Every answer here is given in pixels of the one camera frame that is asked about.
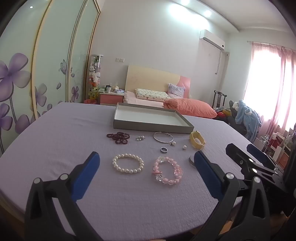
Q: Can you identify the yellow watch band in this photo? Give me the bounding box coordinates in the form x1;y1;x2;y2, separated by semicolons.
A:
189;130;206;147

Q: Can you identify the white pearl bracelet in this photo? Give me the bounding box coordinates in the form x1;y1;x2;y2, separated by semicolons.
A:
112;153;144;174

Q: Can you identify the dark wooden chair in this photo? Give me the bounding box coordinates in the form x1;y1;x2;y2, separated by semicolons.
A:
212;90;227;109

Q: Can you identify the white air conditioner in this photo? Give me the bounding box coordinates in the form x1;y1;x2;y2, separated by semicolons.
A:
199;29;226;51

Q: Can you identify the lilac printed pillow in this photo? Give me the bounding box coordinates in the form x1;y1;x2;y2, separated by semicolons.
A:
167;83;186;98

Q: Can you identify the patterned white pillow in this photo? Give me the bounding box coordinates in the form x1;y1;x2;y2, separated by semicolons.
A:
135;88;171;101

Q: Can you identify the orange duvet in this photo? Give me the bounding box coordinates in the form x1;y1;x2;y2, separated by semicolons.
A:
163;98;218;118

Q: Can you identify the air conditioner hose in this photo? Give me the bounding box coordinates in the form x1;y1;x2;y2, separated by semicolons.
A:
215;50;229;75

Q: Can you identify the thin silver bangle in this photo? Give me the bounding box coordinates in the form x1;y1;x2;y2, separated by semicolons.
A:
153;131;174;143

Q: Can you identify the dark red bead bracelet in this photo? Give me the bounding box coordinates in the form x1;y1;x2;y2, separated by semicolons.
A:
107;132;130;144

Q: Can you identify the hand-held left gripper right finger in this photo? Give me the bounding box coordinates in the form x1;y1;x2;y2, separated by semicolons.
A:
190;150;272;241

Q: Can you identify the white storage shelf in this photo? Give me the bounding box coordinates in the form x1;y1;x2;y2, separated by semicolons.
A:
261;131;296;164

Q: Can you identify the pink curtain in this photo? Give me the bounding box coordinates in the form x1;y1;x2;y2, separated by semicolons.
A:
243;42;296;144

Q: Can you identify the plush toy display tube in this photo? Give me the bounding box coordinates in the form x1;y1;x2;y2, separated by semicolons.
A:
87;54;104;102

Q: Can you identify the pink and cream nightstand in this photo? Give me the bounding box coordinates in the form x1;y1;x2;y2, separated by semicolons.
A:
99;89;125;106

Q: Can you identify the cream and pink headboard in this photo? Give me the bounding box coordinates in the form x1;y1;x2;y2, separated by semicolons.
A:
125;65;191;98

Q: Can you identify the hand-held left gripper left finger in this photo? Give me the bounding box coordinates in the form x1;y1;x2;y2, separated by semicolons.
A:
24;151;103;241

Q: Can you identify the pink bead bracelet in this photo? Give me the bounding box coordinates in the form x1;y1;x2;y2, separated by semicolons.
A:
152;156;183;185

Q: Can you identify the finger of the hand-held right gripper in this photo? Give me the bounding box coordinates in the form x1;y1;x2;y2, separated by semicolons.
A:
247;143;283;172
225;143;279;181

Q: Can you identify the grey cardboard tray box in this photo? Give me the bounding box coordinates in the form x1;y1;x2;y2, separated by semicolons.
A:
113;102;195;135

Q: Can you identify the flower print wardrobe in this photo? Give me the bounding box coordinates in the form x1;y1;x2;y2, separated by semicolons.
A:
0;0;101;154

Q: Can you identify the blue plush robe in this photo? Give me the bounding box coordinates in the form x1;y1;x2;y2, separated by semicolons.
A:
234;99;262;142

